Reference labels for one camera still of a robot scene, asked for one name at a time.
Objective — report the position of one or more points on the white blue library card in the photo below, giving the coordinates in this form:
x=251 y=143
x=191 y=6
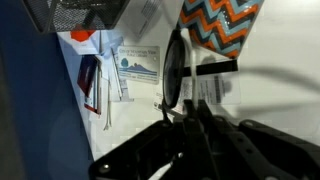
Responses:
x=138 y=65

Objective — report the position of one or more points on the chevron pattern case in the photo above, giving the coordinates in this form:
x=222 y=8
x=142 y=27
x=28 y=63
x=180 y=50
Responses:
x=220 y=23

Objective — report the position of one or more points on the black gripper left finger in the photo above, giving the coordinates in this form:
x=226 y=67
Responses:
x=173 y=146

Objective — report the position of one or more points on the small orange object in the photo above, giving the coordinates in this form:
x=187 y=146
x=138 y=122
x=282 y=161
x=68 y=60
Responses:
x=82 y=35

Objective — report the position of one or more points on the black mesh pen holder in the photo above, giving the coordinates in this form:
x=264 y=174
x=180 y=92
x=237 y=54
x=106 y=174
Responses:
x=76 y=13

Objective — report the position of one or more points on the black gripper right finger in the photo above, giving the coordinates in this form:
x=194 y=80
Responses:
x=253 y=150

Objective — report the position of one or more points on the red booklet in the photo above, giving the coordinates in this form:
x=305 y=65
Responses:
x=87 y=75

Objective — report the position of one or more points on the white paper stack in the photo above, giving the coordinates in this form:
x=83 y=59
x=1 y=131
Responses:
x=106 y=50

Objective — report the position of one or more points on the clear barcode card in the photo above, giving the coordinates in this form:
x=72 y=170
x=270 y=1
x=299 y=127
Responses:
x=226 y=90

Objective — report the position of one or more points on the white printed label card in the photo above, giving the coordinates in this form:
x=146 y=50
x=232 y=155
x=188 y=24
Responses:
x=157 y=100

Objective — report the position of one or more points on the white printed receipt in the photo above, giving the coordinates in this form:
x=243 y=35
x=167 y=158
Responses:
x=146 y=16

